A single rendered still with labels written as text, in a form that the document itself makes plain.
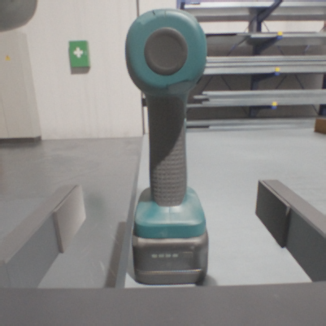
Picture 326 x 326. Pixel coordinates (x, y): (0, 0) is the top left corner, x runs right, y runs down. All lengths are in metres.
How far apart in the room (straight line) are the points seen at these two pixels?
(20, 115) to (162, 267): 5.21
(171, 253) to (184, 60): 0.16
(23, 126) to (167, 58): 5.22
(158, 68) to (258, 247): 0.23
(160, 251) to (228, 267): 0.08
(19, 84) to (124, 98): 1.97
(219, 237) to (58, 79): 5.18
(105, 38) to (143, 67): 4.99
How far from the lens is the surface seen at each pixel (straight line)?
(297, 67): 4.51
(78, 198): 0.17
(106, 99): 5.08
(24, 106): 5.31
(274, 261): 0.29
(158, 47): 0.18
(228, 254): 0.29
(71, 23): 5.40
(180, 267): 0.24
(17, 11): 0.56
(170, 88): 0.18
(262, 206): 0.17
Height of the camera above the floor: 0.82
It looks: 16 degrees down
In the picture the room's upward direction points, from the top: 2 degrees counter-clockwise
